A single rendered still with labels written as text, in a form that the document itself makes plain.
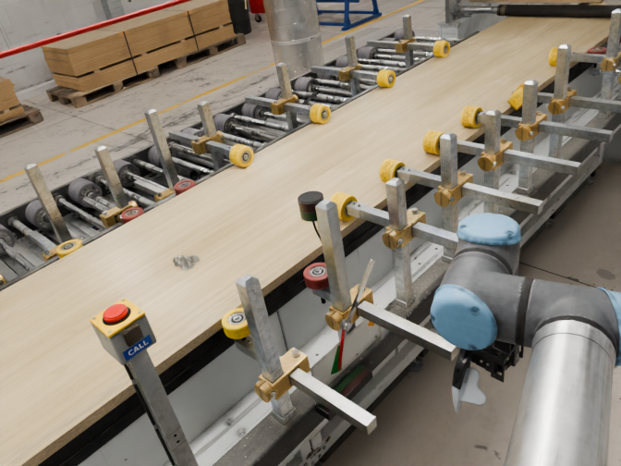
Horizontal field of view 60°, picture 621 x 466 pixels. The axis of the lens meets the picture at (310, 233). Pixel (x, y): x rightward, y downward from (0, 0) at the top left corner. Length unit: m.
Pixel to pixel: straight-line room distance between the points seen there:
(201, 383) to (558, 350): 0.99
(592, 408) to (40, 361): 1.24
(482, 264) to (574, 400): 0.25
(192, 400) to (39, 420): 0.35
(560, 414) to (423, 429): 1.64
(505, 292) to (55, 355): 1.12
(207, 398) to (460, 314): 0.90
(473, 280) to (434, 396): 1.58
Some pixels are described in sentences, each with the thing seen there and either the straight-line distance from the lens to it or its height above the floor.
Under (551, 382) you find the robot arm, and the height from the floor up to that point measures 1.31.
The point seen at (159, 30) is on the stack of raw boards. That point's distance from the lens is 7.65.
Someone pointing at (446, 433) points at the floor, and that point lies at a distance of 2.20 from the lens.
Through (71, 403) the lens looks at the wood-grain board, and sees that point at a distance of 1.36.
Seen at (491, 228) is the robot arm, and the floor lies 1.31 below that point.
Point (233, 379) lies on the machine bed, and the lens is 1.52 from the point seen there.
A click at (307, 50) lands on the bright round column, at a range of 5.29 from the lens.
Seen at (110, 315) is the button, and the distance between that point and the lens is 0.96.
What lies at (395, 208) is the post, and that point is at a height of 1.04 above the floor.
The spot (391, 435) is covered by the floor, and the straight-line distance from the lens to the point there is 2.19.
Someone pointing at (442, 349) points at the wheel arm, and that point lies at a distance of 1.28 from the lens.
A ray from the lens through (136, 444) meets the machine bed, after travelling 1.43.
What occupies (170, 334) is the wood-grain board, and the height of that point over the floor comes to 0.90.
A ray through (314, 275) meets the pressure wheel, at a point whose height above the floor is 0.90.
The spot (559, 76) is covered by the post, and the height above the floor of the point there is 1.06.
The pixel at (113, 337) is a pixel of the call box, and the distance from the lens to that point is 0.94.
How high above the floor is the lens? 1.77
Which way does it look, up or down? 32 degrees down
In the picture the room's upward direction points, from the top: 11 degrees counter-clockwise
